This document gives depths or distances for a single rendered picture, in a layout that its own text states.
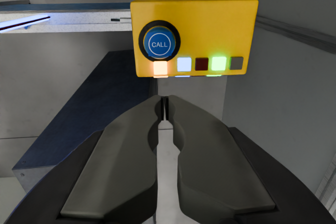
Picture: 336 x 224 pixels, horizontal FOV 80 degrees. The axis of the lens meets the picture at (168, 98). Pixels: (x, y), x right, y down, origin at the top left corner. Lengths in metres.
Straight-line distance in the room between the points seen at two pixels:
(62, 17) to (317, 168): 0.79
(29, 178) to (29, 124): 1.35
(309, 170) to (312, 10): 0.49
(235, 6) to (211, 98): 1.32
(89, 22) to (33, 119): 1.44
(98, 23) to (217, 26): 0.30
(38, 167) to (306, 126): 0.76
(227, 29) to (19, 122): 1.83
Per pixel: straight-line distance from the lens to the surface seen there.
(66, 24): 0.53
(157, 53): 0.27
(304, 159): 0.81
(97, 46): 1.44
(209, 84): 1.52
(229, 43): 0.29
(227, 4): 0.28
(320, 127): 0.74
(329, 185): 0.75
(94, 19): 0.51
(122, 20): 0.48
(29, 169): 0.58
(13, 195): 2.26
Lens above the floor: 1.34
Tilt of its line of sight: 62 degrees down
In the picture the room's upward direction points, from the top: 175 degrees clockwise
